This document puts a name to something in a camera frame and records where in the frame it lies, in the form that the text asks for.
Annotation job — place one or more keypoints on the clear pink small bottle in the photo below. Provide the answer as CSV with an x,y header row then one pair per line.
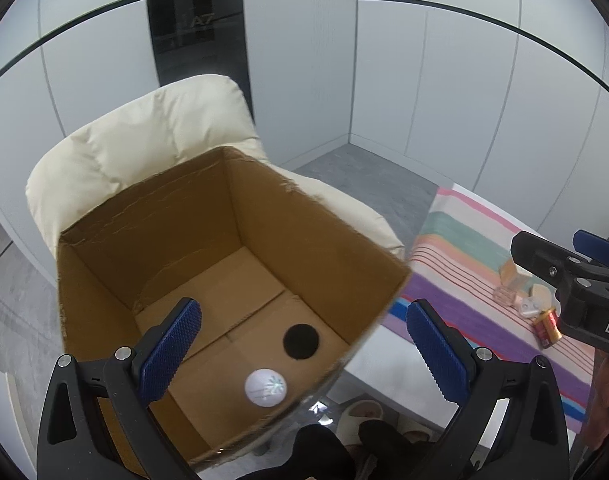
x,y
504,296

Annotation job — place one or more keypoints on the white slipper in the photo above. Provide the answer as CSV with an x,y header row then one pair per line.
x,y
353,416

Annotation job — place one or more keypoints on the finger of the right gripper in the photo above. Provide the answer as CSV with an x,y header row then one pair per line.
x,y
559,268
592,246

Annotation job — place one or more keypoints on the striped colourful blanket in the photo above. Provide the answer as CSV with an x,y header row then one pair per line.
x,y
455,264

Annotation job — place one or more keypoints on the red gold metal can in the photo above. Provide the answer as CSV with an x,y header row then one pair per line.
x,y
546,330

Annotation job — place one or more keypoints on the small white plastic piece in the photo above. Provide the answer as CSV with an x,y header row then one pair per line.
x,y
527,307

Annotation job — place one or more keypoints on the black round sponge puff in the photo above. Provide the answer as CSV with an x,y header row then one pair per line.
x,y
301,341

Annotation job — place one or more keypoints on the white round cream jar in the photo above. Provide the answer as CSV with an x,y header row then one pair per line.
x,y
265,388

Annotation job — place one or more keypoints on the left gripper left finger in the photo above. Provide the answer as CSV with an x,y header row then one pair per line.
x,y
74,437

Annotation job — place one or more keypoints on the brown cardboard box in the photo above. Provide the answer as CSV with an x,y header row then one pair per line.
x,y
258,255

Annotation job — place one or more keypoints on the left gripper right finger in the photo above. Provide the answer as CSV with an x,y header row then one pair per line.
x,y
532,440

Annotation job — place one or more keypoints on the cream padded armchair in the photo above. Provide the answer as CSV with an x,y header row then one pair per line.
x,y
146,136

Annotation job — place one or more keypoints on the beige small carton box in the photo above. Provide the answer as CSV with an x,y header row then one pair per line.
x,y
512,276

